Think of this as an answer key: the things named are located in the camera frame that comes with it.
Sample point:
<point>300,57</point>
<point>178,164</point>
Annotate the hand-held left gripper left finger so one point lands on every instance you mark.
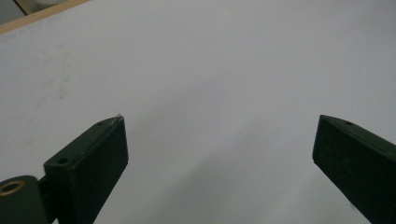
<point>90,168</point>

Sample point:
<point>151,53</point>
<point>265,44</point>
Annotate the wooden table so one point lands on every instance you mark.
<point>31,20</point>

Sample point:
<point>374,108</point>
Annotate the white table mat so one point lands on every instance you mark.
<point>218,77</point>

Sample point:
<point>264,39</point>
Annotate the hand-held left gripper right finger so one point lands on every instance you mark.
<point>361,165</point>

